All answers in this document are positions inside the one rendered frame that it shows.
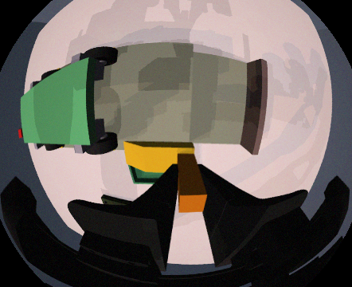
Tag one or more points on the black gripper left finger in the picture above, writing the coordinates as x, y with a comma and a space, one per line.
147, 220

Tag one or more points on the green tray floor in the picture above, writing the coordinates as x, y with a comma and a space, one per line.
152, 175

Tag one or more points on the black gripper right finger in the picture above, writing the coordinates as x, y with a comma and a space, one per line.
233, 217

